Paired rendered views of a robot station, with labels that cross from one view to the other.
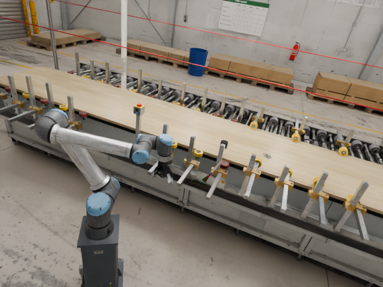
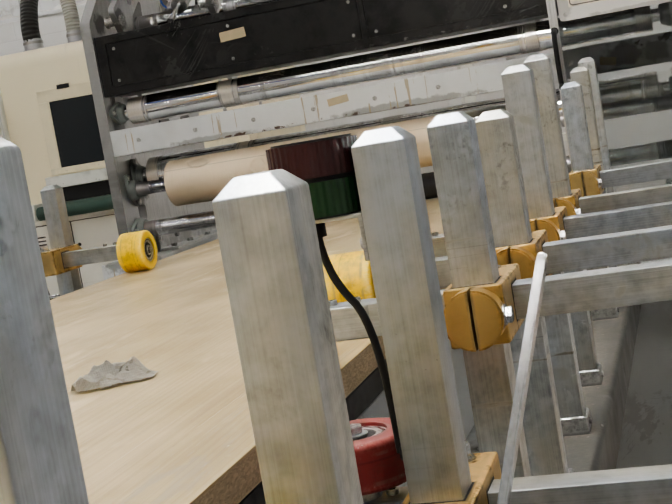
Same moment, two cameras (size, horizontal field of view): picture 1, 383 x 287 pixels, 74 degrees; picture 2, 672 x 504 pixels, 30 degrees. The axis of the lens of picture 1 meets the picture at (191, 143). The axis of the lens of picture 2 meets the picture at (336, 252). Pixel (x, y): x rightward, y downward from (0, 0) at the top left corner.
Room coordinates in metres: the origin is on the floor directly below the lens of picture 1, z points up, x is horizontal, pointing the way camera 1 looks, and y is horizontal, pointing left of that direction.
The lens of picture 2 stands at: (1.77, 0.55, 1.12)
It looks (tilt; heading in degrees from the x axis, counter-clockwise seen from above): 6 degrees down; 269
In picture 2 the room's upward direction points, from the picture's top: 10 degrees counter-clockwise
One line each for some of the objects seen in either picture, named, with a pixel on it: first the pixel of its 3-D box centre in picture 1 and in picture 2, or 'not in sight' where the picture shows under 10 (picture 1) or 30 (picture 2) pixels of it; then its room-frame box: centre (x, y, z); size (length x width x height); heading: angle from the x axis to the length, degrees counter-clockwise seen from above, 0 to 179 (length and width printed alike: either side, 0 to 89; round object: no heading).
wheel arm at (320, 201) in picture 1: (320, 200); (594, 223); (1.43, -0.98, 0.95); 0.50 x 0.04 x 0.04; 163
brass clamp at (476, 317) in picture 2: (251, 172); (484, 306); (1.64, -0.51, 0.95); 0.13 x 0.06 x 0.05; 73
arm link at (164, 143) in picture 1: (164, 144); not in sight; (1.35, 0.16, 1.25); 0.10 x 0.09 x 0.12; 93
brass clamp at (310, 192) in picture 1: (317, 195); (544, 234); (1.49, -0.98, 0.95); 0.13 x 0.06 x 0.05; 73
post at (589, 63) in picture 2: not in sight; (602, 167); (1.14, -2.16, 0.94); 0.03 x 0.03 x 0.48; 73
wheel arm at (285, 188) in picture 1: (285, 188); (579, 251); (1.50, -0.74, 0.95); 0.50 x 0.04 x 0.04; 163
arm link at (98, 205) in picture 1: (98, 208); not in sight; (1.17, 0.53, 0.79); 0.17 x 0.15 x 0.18; 3
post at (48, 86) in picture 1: (51, 105); not in sight; (2.23, 1.43, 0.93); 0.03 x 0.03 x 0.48; 73
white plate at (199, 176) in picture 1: (210, 180); not in sight; (1.70, -0.21, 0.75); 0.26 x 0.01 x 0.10; 73
